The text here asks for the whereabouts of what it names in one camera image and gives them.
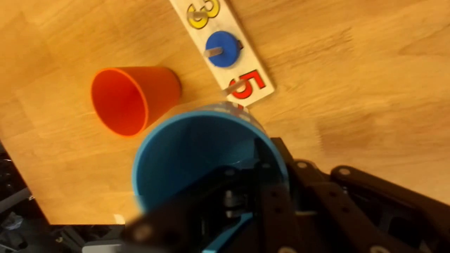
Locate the white number puzzle board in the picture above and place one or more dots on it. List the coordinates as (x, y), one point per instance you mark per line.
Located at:
(244, 60)

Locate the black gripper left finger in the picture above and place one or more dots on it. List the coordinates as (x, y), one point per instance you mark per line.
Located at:
(197, 210)

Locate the orange plastic cup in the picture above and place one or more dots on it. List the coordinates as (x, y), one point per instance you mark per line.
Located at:
(127, 99)

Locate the blue plastic cup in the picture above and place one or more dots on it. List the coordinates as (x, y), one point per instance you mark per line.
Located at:
(187, 154)

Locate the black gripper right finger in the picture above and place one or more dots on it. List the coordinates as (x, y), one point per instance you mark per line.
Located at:
(356, 210)

